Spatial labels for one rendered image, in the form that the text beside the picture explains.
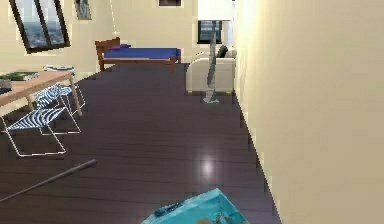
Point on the dark framed wall picture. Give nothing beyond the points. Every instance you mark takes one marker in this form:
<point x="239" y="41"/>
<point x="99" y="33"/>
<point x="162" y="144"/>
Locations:
<point x="170" y="2"/>

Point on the dark sofa cushion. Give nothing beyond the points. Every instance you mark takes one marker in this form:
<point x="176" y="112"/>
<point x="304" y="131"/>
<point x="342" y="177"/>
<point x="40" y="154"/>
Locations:
<point x="222" y="51"/>

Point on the white shade floor lamp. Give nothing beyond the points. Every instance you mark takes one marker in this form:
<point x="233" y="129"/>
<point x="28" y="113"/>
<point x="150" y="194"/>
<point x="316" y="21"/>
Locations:
<point x="213" y="10"/>

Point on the black long stick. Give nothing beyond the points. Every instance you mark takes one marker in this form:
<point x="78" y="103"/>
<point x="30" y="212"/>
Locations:
<point x="50" y="180"/>

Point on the cream sofa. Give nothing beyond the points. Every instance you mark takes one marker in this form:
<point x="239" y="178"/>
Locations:
<point x="200" y="73"/>

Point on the purple pillow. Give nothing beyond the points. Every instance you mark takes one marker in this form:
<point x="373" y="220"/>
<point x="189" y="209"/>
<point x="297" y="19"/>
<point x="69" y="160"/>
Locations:
<point x="119" y="47"/>

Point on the turquoise box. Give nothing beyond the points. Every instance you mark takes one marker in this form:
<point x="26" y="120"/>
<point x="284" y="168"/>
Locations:
<point x="200" y="210"/>

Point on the light wooden table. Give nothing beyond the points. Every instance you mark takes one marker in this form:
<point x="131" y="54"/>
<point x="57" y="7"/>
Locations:
<point x="31" y="85"/>

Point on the small black framed window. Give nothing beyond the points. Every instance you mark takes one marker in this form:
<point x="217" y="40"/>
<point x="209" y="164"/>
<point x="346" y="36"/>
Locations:
<point x="207" y="31"/>

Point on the wooden bed with blue mattress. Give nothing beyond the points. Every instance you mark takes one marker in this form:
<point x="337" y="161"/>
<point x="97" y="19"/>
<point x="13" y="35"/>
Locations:
<point x="141" y="53"/>

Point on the white plate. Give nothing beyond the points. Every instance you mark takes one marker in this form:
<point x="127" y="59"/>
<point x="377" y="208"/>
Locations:
<point x="59" y="68"/>

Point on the dark grey box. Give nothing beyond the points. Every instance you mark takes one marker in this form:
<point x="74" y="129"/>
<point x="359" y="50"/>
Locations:
<point x="4" y="85"/>

